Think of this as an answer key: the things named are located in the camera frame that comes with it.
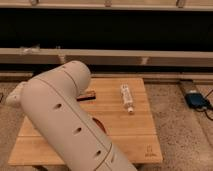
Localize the wooden shelf rail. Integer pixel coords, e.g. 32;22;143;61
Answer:
0;48;213;67

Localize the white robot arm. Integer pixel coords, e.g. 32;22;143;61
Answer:
6;61;137;171

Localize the small dark brown object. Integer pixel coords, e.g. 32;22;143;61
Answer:
77;90;96;101

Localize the white plastic bottle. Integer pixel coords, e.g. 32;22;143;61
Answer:
120;84;134;113

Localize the blue foot pedal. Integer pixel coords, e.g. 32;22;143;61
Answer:
185;93;208;108

